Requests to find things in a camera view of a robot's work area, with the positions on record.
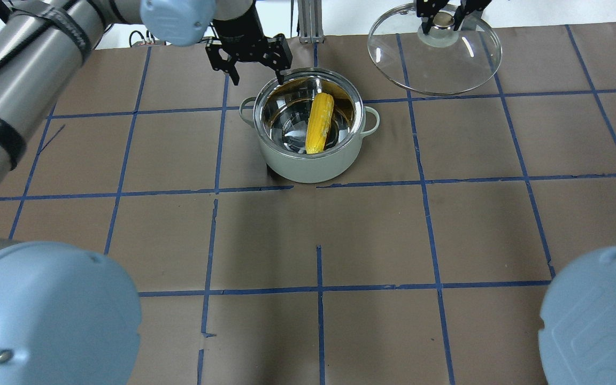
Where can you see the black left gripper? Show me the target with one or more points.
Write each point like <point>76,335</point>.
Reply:
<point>235,27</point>

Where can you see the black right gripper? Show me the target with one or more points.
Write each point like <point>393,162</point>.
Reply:
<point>425,12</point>

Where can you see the glass pot lid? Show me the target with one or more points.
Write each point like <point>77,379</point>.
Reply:
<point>442,63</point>

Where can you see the yellow corn cob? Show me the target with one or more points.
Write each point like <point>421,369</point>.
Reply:
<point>319,123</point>

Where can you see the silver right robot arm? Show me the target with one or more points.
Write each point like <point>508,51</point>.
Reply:
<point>518,189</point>

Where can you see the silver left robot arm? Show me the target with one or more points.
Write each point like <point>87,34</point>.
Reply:
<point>70,315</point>

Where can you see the sage green cooking pot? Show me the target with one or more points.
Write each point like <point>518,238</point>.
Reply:
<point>280,116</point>

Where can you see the brown paper table cover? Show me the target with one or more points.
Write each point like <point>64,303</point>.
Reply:
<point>246,278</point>

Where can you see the aluminium frame post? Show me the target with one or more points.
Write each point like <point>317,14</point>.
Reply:
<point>310,29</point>

